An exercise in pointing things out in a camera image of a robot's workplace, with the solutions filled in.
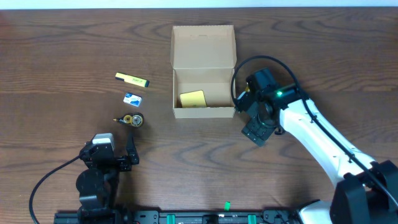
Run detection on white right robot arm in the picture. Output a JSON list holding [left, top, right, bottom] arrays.
[[236, 68, 397, 223]]

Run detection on yellow highlighter pen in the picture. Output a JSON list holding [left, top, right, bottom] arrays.
[[115, 72, 149, 88]]

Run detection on yellow polar bear notepad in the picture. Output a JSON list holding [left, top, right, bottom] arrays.
[[180, 90, 206, 108]]

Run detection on white blue staples box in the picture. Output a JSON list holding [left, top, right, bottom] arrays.
[[123, 93, 142, 107]]

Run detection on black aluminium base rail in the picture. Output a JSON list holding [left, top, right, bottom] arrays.
[[53, 210, 302, 224]]

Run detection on brown cardboard box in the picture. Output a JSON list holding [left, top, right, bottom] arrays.
[[170, 25, 236, 119]]

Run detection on black gold correction tape dispenser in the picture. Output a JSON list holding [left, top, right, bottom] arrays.
[[113, 113, 144, 128]]

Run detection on small green marker piece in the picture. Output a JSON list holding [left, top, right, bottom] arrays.
[[224, 201, 231, 212]]

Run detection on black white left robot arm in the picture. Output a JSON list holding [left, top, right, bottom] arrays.
[[76, 133, 139, 224]]

